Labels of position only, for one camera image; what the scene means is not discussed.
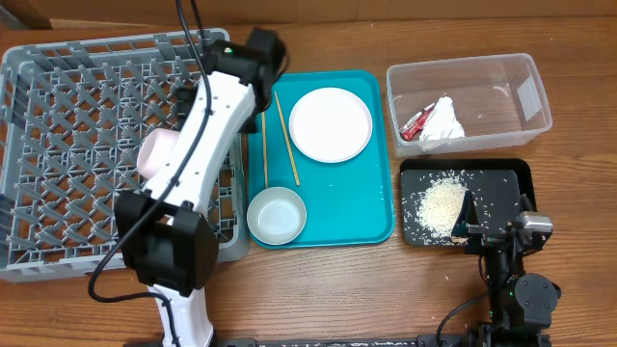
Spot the wooden chopstick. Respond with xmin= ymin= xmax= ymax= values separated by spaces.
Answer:
xmin=261 ymin=112 xmax=269 ymax=189
xmin=274 ymin=91 xmax=301 ymax=186

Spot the right wooden chopstick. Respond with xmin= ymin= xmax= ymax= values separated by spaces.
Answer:
xmin=274 ymin=91 xmax=301 ymax=186

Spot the clear plastic waste bin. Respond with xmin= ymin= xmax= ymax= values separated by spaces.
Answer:
xmin=387 ymin=53 xmax=553 ymax=157

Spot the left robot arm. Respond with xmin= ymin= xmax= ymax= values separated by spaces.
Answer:
xmin=88 ymin=28 xmax=289 ymax=346

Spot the grey plastic dish rack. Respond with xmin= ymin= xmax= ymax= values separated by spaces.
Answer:
xmin=1 ymin=29 xmax=227 ymax=282

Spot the teal plastic tray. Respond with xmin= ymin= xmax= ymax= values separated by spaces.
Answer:
xmin=247 ymin=70 xmax=395 ymax=249

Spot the red snack wrapper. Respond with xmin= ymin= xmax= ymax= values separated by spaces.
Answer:
xmin=399 ymin=102 xmax=436 ymax=142

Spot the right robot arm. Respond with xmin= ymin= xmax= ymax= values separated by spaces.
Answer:
xmin=434 ymin=191 xmax=561 ymax=346

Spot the grey shallow bowl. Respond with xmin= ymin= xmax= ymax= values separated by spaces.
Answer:
xmin=247 ymin=187 xmax=308 ymax=246

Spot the white tissue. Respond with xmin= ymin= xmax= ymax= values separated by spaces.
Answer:
xmin=419 ymin=95 xmax=465 ymax=141

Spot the pile of rice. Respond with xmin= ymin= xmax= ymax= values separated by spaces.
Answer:
xmin=402 ymin=169 xmax=507 ymax=245

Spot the left wooden chopstick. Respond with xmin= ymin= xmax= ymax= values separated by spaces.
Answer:
xmin=261 ymin=112 xmax=269 ymax=189

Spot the large white plate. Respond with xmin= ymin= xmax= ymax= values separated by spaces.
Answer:
xmin=288 ymin=87 xmax=373 ymax=164

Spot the black food waste tray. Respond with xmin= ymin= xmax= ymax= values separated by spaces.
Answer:
xmin=400 ymin=158 xmax=535 ymax=247

